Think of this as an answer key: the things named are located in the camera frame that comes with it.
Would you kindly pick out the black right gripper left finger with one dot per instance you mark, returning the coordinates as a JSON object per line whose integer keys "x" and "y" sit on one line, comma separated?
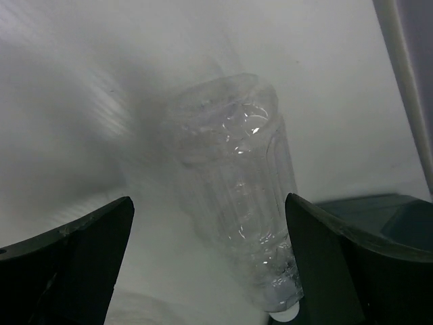
{"x": 67, "y": 275}

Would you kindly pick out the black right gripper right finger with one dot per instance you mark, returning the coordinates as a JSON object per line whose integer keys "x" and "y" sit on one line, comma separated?
{"x": 350, "y": 276}

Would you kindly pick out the clear ribbed bottle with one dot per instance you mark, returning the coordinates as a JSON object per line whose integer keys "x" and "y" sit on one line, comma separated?
{"x": 229, "y": 141}

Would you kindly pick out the dark green plastic bin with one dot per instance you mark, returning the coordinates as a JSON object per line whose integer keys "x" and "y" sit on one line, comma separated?
{"x": 401, "y": 218}

